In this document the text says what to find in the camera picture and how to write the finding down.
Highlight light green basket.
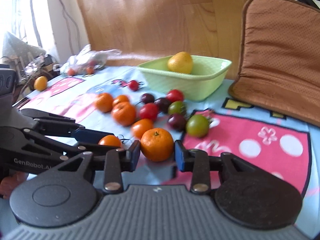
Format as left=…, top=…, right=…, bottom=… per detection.
left=138, top=55, right=232, bottom=101

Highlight orange tomato behind mandarins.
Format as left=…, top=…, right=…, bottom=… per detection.
left=112, top=94, right=130, bottom=107

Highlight black wall cable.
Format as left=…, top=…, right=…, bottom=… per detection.
left=51, top=0, right=82, bottom=55

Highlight yellow lemon at table edge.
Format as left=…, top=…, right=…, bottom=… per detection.
left=34, top=76, right=48, bottom=92

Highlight red tomato centre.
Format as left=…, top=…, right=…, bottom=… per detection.
left=138, top=103, right=158, bottom=122

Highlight dark purple tomato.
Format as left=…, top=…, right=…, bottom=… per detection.
left=140, top=93, right=155, bottom=104
left=154, top=98, right=171, bottom=114
left=168, top=113, right=187, bottom=132

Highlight red cherry tomato far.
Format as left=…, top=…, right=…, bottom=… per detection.
left=128, top=80, right=139, bottom=92

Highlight wooden board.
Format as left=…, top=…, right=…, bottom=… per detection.
left=77, top=0, right=246, bottom=79

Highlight orange tomato front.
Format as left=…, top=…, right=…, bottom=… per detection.
left=131, top=119, right=153, bottom=139

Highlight dark purple tomato middle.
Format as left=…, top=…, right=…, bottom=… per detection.
left=154, top=98, right=171, bottom=114

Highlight large mandarin orange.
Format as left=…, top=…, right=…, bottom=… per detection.
left=140, top=128, right=174, bottom=162

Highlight red tomato near basket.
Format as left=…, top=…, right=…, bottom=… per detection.
left=165, top=89, right=184, bottom=103

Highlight yellow lemon in basket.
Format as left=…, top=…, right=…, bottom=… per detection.
left=167, top=51, right=193, bottom=74

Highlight cluttered side table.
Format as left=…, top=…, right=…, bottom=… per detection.
left=1, top=31, right=59, bottom=102

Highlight dark purple tomato front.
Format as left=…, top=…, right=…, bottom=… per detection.
left=168, top=113, right=187, bottom=132

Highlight small orange tomato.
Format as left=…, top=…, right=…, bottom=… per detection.
left=98, top=135, right=122, bottom=148

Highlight dark purple tomato left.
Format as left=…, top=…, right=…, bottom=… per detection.
left=140, top=93, right=155, bottom=104

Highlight small green tomato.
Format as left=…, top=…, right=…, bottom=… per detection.
left=168, top=101, right=187, bottom=115

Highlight mandarin orange far left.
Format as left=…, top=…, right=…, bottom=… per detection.
left=94, top=93, right=113, bottom=113

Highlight mandarin orange middle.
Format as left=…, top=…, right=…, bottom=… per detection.
left=111, top=102, right=136, bottom=127

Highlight left hand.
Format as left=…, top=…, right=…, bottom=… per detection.
left=0, top=172, right=29, bottom=199

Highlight cartoon pig tablecloth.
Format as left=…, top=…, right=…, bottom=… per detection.
left=0, top=65, right=320, bottom=240

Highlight clear plastic bag of fruit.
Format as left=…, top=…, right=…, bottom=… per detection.
left=59, top=44, right=122, bottom=76

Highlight brown seat cushion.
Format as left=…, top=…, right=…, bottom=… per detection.
left=228, top=0, right=319, bottom=126

